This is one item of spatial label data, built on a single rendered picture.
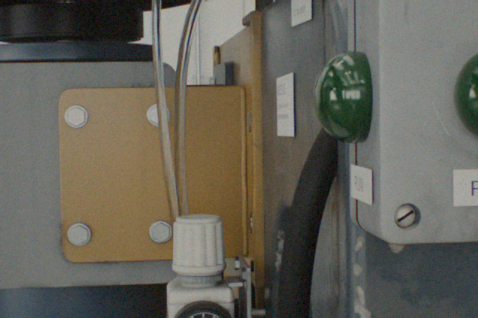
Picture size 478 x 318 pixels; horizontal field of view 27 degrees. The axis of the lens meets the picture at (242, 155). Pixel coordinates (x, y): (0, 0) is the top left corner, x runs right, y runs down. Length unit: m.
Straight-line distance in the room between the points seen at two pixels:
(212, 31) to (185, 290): 5.00
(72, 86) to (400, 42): 0.45
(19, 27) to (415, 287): 0.50
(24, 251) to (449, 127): 0.48
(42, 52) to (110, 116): 0.08
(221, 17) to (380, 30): 5.25
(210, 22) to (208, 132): 4.83
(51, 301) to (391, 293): 0.45
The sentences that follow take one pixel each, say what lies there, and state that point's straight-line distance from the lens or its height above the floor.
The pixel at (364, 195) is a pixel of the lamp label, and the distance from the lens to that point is 0.32.
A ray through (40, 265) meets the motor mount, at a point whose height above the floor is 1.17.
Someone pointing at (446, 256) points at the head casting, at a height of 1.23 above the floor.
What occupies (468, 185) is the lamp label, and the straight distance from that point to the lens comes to 0.31.
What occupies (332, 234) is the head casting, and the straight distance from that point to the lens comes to 0.38.
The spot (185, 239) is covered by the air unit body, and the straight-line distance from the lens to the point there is 0.56.
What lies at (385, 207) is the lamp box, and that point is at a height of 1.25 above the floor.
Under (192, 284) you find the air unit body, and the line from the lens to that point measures 0.57.
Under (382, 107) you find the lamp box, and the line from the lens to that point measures 0.30.
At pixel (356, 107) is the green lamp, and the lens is 0.31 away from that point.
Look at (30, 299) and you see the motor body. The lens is 0.78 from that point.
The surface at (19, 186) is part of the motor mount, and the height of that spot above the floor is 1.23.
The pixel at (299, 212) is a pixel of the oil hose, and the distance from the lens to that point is 0.36.
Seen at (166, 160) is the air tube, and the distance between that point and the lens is 0.61.
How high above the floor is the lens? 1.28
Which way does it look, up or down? 3 degrees down
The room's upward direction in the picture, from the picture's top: 1 degrees counter-clockwise
